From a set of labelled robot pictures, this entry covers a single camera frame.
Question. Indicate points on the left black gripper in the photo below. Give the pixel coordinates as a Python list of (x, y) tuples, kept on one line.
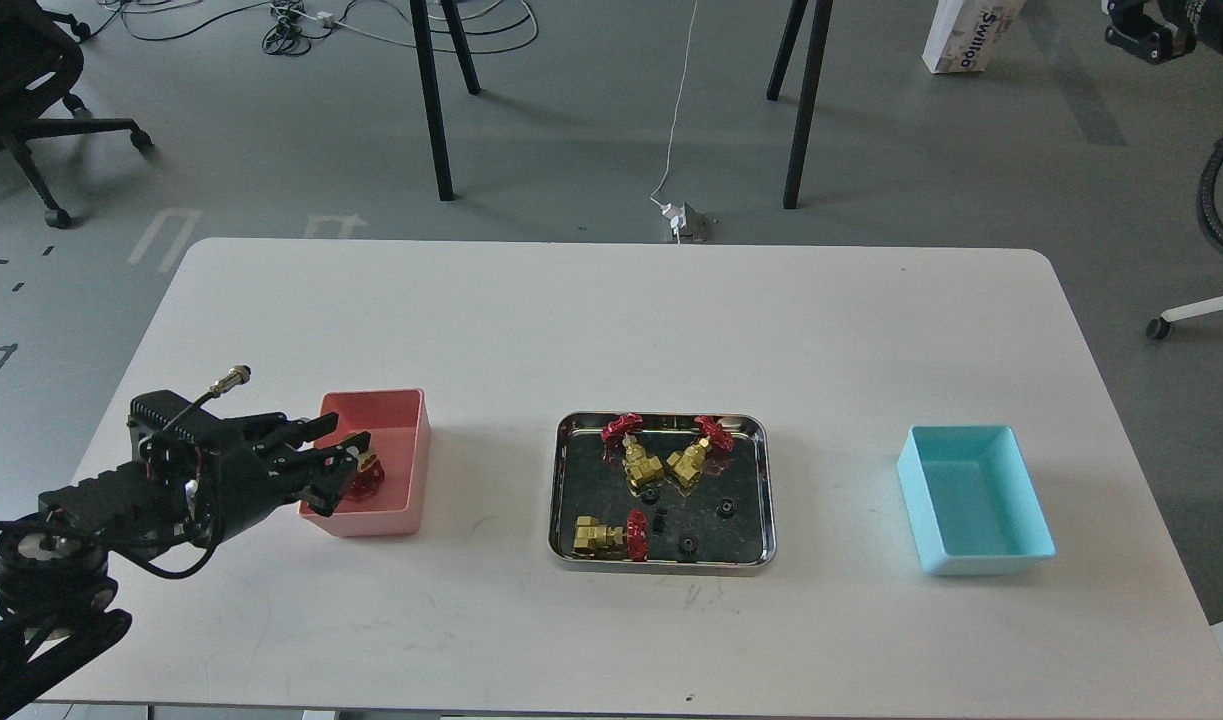
[(225, 475)]

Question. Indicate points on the brass valve red handwheel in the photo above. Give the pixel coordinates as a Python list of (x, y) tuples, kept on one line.
[(368, 478)]

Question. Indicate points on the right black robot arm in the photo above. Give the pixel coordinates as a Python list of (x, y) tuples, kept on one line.
[(1157, 32)]

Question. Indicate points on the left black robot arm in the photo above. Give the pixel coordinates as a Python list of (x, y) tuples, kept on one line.
[(56, 588)]

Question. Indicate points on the pink plastic box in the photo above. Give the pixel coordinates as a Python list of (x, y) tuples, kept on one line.
[(398, 423)]

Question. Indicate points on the brass valve bottom left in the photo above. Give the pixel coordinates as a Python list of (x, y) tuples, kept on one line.
[(593, 539)]

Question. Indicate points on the brass valve top left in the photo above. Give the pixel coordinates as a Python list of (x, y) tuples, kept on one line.
[(621, 443)]

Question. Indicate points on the brass valve top right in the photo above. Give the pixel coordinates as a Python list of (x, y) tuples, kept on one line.
[(706, 456)]

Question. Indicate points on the light blue plastic box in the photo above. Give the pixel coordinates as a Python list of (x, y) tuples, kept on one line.
[(970, 499)]

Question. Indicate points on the white cardboard box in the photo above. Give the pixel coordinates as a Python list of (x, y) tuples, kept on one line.
[(966, 35)]

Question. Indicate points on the shiny metal tray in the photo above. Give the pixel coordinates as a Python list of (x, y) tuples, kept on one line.
[(583, 484)]

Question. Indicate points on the floor power socket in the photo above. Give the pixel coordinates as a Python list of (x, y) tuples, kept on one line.
[(683, 224)]

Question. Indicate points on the black table leg rear left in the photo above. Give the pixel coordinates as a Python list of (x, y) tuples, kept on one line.
[(459, 39)]

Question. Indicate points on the black table leg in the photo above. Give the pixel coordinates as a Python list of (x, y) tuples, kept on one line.
[(459, 39), (426, 60), (816, 42), (788, 40)]

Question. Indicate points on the black office chair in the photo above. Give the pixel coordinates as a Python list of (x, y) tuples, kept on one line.
[(39, 66)]

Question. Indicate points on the black table leg rear right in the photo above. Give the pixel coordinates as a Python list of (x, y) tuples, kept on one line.
[(788, 40)]

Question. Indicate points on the white chair base leg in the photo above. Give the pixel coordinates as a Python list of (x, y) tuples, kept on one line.
[(1161, 325)]

